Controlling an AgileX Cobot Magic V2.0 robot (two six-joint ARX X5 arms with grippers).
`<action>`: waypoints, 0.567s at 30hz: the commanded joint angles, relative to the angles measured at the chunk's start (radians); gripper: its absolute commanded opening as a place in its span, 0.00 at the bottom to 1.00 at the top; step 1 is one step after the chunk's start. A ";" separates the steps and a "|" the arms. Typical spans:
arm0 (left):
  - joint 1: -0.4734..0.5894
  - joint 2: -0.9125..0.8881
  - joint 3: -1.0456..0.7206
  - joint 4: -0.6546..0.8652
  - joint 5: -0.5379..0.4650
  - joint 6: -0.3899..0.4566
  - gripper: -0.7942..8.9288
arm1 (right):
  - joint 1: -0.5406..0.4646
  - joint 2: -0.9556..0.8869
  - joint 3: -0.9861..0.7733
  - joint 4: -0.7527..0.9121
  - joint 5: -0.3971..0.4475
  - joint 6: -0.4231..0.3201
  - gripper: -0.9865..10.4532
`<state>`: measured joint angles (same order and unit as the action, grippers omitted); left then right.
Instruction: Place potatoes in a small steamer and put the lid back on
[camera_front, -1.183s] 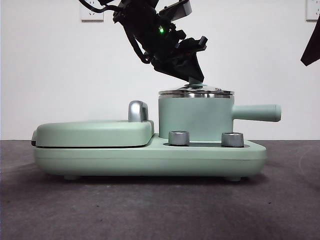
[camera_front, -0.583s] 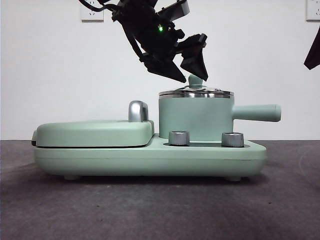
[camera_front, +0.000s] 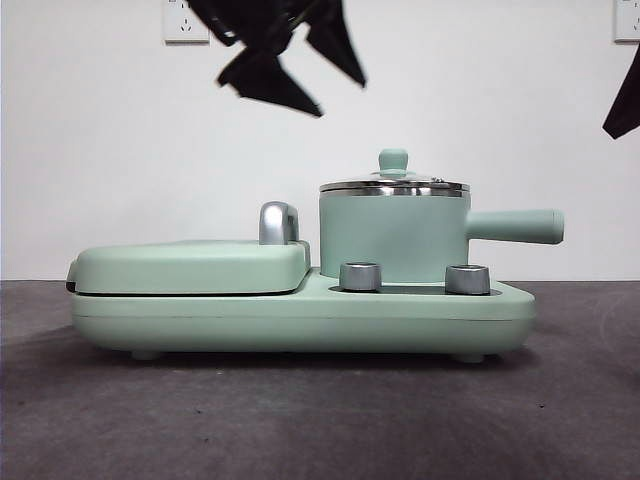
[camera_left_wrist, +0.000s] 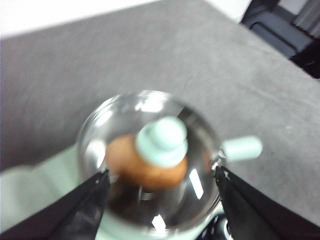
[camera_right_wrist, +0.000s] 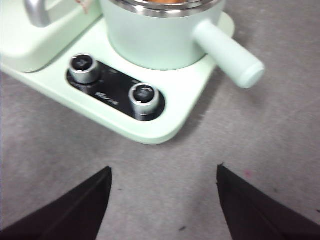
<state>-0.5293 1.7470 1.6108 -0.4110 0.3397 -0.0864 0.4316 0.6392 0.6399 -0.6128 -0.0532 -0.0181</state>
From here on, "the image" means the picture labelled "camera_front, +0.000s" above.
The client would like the glass lid with green knob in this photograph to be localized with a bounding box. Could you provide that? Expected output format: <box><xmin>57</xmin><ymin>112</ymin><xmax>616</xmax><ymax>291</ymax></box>
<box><xmin>319</xmin><ymin>147</ymin><xmax>469</xmax><ymax>194</ymax></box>

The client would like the mint green pot with handle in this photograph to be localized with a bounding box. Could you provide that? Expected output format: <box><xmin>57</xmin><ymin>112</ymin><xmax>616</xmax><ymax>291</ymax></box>
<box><xmin>319</xmin><ymin>185</ymin><xmax>566</xmax><ymax>282</ymax></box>

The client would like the chrome griddle cover handle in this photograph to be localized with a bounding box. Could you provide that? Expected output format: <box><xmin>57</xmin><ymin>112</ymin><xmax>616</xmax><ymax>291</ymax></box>
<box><xmin>258</xmin><ymin>200</ymin><xmax>302</xmax><ymax>246</ymax></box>

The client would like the mint green griddle cover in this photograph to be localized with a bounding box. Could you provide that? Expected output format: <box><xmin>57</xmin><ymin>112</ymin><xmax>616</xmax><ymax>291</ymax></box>
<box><xmin>66</xmin><ymin>239</ymin><xmax>312</xmax><ymax>297</ymax></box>

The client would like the mint green breakfast machine base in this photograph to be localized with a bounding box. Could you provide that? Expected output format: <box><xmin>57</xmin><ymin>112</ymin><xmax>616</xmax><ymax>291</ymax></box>
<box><xmin>69</xmin><ymin>267</ymin><xmax>536</xmax><ymax>362</ymax></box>

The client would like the silver control knob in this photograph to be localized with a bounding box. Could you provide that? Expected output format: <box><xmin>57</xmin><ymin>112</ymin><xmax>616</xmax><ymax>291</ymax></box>
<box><xmin>339</xmin><ymin>260</ymin><xmax>384</xmax><ymax>292</ymax></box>
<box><xmin>444</xmin><ymin>263</ymin><xmax>491</xmax><ymax>295</ymax></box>

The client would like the white wall socket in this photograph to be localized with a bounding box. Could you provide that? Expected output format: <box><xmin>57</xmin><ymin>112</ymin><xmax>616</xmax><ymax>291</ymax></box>
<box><xmin>613</xmin><ymin>0</ymin><xmax>640</xmax><ymax>44</ymax></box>
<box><xmin>163</xmin><ymin>0</ymin><xmax>211</xmax><ymax>45</ymax></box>

